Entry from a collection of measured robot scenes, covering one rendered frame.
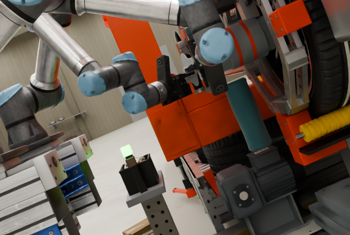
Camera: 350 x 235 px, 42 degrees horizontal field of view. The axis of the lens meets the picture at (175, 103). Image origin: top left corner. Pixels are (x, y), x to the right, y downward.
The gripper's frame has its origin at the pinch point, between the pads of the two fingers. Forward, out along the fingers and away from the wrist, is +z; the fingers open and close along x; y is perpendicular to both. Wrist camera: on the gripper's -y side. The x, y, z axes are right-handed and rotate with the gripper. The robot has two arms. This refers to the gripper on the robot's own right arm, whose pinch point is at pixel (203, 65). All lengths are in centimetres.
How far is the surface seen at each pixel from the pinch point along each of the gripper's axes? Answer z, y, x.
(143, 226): 113, -65, 48
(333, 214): 29, -68, -27
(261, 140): 24.7, -31.9, -12.0
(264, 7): -10.0, 7.8, -20.6
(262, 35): 10.1, 1.5, -22.8
